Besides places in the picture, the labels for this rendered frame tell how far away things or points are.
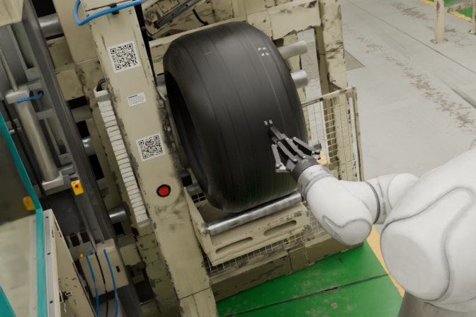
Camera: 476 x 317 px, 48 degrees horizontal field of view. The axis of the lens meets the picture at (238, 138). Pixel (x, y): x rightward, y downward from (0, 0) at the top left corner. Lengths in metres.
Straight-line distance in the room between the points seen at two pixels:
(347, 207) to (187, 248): 0.81
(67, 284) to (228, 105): 0.63
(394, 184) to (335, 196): 0.14
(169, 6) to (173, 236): 0.79
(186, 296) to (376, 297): 1.08
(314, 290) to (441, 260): 2.19
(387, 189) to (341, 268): 1.67
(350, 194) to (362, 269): 1.68
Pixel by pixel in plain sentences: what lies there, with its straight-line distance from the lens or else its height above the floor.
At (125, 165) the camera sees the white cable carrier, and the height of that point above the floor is 1.18.
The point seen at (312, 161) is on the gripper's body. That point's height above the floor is 1.26.
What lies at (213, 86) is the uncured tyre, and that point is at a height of 1.40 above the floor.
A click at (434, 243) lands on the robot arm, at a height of 1.54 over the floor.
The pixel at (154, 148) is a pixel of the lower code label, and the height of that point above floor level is 1.21.
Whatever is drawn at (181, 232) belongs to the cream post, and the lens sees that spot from 1.80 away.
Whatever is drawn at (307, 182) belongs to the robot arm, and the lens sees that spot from 1.25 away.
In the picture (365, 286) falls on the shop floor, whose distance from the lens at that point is 2.77.
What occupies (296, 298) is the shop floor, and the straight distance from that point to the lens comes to 2.75.
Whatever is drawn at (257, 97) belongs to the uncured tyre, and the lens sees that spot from 1.48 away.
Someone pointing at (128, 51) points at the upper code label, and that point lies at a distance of 1.53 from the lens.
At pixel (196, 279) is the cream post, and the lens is 1.93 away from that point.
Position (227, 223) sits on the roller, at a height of 0.91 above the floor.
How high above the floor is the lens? 1.92
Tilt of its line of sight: 27 degrees down
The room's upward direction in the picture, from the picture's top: 12 degrees counter-clockwise
